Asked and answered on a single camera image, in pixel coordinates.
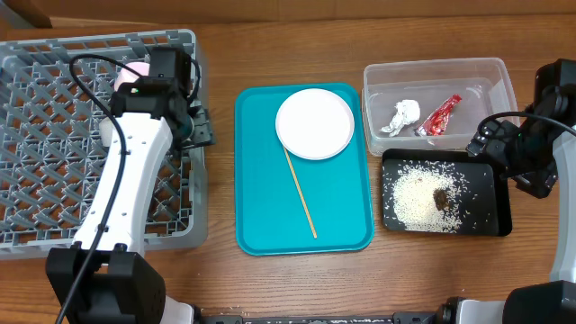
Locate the red snack wrapper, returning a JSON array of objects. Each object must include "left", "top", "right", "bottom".
[{"left": 415, "top": 94, "right": 462, "bottom": 137}]

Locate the grey bowl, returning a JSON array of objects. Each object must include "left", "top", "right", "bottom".
[{"left": 99, "top": 117, "right": 114, "bottom": 148}]

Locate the brown food scrap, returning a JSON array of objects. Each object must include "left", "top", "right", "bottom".
[{"left": 433, "top": 189, "right": 450, "bottom": 211}]

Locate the pink bowl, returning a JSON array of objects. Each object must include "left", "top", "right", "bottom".
[{"left": 113, "top": 62, "right": 149, "bottom": 91}]

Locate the white tissue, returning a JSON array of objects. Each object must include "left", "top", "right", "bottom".
[{"left": 381, "top": 99, "right": 420, "bottom": 137}]

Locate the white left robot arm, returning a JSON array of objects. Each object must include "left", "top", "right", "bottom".
[{"left": 46, "top": 74, "right": 198, "bottom": 323}]

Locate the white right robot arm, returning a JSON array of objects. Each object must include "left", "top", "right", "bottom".
[{"left": 433, "top": 58, "right": 575, "bottom": 324}]

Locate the black waste tray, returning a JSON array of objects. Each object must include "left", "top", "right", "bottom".
[{"left": 382, "top": 148, "right": 512, "bottom": 237}]

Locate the clear plastic waste bin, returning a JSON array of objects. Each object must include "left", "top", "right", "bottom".
[{"left": 362, "top": 58, "right": 518, "bottom": 156}]

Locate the wooden chopstick right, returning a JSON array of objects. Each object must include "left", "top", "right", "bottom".
[{"left": 283, "top": 146, "right": 318, "bottom": 239}]

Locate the teal serving tray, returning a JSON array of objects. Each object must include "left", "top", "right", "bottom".
[{"left": 234, "top": 83, "right": 374, "bottom": 256}]

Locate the large white plate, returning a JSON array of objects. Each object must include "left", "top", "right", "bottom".
[{"left": 275, "top": 88, "right": 355, "bottom": 160}]

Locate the grey dish rack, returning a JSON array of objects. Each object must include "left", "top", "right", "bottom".
[{"left": 1, "top": 29, "right": 208, "bottom": 259}]

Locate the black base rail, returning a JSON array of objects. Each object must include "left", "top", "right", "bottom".
[{"left": 199, "top": 311, "right": 438, "bottom": 324}]

